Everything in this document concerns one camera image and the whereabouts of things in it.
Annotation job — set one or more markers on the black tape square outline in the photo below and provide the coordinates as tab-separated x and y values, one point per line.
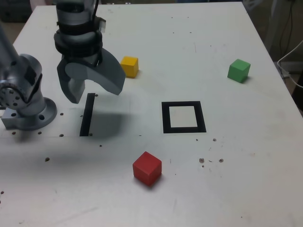
165	118

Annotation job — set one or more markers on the yellow cube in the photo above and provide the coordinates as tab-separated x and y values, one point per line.
129	68

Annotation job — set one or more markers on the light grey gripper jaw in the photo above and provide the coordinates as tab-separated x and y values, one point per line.
109	75

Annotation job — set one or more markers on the green cube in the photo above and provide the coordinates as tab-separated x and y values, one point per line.
237	72

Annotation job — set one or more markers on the pale metal post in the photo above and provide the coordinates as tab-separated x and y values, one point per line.
275	19

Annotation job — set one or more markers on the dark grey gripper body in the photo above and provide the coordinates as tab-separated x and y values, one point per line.
82	59

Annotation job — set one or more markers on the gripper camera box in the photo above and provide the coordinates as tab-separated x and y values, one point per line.
101	23

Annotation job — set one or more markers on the red cube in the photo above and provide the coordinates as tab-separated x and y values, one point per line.
146	169

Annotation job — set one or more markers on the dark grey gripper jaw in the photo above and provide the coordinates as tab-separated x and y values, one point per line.
71	89

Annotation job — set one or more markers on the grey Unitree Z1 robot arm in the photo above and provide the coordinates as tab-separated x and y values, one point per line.
26	71

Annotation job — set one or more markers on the black tape strip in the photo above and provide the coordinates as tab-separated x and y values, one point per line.
87	116

